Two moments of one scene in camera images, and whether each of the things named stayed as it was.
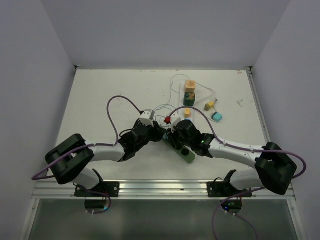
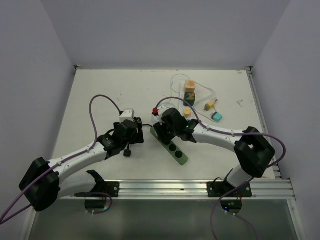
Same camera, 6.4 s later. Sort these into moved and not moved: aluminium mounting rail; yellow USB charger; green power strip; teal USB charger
Moved: green power strip
Not moved: yellow USB charger; aluminium mounting rail; teal USB charger
